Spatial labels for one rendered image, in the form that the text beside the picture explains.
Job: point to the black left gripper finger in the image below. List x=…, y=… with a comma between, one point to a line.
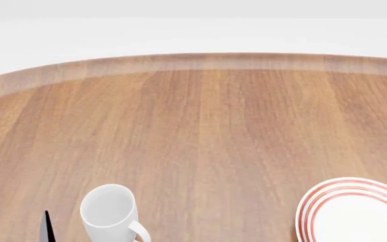
x=47, y=230

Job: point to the white ceramic mug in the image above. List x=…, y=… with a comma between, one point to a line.
x=107, y=214

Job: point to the white plate with red rings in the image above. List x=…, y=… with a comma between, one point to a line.
x=358, y=216

